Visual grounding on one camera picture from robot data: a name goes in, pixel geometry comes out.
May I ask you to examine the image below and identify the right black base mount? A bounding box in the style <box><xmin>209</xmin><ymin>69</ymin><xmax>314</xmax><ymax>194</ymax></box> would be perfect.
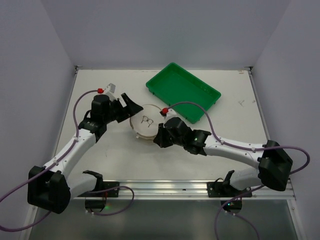
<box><xmin>206</xmin><ymin>170</ymin><xmax>252</xmax><ymax>214</ymax></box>

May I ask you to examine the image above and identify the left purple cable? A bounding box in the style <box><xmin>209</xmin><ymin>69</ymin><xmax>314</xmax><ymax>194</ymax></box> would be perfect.
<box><xmin>0</xmin><ymin>87</ymin><xmax>136</xmax><ymax>232</ymax></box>

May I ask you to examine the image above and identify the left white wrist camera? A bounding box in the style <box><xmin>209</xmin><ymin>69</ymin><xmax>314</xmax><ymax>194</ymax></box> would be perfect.
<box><xmin>103</xmin><ymin>83</ymin><xmax>116</xmax><ymax>95</ymax></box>

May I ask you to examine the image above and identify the purple cable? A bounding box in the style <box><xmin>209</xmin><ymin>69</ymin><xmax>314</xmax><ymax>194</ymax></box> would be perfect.
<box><xmin>0</xmin><ymin>87</ymin><xmax>136</xmax><ymax>232</ymax></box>
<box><xmin>161</xmin><ymin>101</ymin><xmax>311</xmax><ymax>240</ymax></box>

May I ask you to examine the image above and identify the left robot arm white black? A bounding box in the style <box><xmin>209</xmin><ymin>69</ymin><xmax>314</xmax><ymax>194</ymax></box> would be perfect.
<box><xmin>27</xmin><ymin>93</ymin><xmax>144</xmax><ymax>214</ymax></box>

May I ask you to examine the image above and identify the green plastic tray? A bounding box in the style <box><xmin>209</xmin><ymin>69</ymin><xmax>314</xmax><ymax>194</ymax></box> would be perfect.
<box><xmin>145</xmin><ymin>62</ymin><xmax>222</xmax><ymax>111</ymax></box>

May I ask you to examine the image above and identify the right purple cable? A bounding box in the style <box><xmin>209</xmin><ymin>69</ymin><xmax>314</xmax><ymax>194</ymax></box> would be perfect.
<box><xmin>161</xmin><ymin>101</ymin><xmax>311</xmax><ymax>240</ymax></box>

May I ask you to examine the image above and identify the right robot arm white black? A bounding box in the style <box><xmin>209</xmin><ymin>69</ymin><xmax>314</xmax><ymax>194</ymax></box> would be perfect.
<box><xmin>153</xmin><ymin>117</ymin><xmax>293</xmax><ymax>192</ymax></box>

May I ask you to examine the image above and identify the aluminium rail frame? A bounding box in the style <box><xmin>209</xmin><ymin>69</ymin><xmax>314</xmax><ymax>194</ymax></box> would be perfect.
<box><xmin>19</xmin><ymin>65</ymin><xmax>300</xmax><ymax>240</ymax></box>

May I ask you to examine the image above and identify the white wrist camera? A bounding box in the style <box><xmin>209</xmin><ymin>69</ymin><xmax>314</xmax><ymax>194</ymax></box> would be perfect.
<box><xmin>160</xmin><ymin>107</ymin><xmax>177</xmax><ymax>122</ymax></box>
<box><xmin>103</xmin><ymin>83</ymin><xmax>116</xmax><ymax>95</ymax></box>

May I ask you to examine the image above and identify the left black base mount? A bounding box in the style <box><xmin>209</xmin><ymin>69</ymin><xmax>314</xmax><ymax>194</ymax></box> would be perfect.
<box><xmin>70</xmin><ymin>170</ymin><xmax>120</xmax><ymax>216</ymax></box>

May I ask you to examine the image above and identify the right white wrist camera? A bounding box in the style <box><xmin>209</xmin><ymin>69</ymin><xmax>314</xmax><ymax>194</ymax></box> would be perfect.
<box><xmin>160</xmin><ymin>107</ymin><xmax>177</xmax><ymax>122</ymax></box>

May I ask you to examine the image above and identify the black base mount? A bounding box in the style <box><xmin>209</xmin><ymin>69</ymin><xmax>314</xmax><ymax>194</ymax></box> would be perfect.
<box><xmin>206</xmin><ymin>170</ymin><xmax>252</xmax><ymax>214</ymax></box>
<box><xmin>70</xmin><ymin>170</ymin><xmax>120</xmax><ymax>216</ymax></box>

